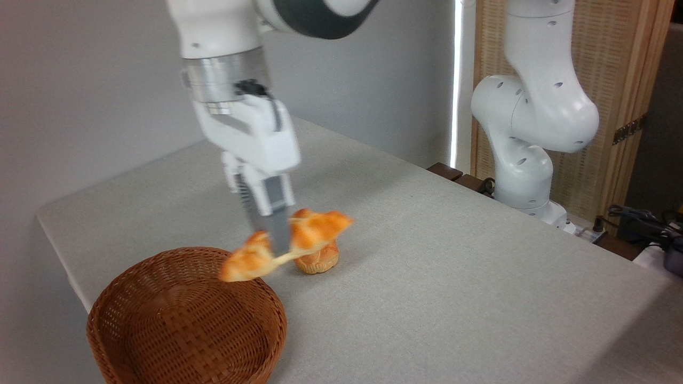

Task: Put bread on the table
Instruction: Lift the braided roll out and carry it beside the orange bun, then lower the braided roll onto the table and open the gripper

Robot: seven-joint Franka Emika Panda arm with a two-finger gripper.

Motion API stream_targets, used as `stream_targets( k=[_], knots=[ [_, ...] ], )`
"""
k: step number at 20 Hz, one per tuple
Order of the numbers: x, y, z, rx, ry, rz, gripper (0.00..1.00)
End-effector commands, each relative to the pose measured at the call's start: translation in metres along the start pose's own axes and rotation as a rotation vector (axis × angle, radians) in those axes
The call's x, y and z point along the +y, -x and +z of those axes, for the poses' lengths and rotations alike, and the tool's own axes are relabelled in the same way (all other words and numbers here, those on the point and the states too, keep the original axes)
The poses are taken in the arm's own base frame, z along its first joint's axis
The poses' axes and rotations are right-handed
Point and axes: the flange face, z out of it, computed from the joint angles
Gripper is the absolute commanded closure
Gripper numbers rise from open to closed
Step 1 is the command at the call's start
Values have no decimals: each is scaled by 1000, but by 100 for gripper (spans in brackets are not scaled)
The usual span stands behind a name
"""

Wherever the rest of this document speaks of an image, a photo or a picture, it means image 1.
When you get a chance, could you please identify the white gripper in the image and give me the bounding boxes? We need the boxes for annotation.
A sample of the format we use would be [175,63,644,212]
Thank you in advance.
[191,95,301,254]

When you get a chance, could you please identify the black cable bundle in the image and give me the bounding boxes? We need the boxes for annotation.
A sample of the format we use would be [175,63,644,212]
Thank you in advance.
[607,204,683,242]

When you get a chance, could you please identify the round knotted bread bun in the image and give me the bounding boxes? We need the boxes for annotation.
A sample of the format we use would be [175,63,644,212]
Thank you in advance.
[293,241,340,275]

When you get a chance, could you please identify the white power strip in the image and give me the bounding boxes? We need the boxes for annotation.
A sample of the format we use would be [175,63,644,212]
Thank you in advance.
[565,223,609,244]

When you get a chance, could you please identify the dark brown wooden block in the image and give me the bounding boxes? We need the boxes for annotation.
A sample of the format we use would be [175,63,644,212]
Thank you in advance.
[427,162,464,181]
[454,174,488,193]

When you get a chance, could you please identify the long twisted bread loaf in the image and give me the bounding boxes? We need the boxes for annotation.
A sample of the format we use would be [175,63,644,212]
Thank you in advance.
[219,209,354,283]

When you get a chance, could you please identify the wooden bamboo folding screen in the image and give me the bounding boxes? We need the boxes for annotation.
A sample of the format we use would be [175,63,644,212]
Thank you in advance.
[471,0,676,238]

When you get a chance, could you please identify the brown woven wicker basket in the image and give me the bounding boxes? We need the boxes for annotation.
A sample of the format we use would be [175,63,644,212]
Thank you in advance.
[86,246,288,384]

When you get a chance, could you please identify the white vertical wall trim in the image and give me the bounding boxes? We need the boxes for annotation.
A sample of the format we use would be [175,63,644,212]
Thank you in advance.
[450,0,476,174]

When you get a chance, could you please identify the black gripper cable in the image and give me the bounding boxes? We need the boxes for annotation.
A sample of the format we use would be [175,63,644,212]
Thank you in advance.
[235,79,281,132]

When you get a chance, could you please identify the brass screen hinge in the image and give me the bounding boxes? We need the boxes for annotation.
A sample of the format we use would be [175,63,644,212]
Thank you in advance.
[613,114,647,146]

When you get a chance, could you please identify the grey tablecloth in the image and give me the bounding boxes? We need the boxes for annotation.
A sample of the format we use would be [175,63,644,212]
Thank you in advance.
[36,118,683,384]

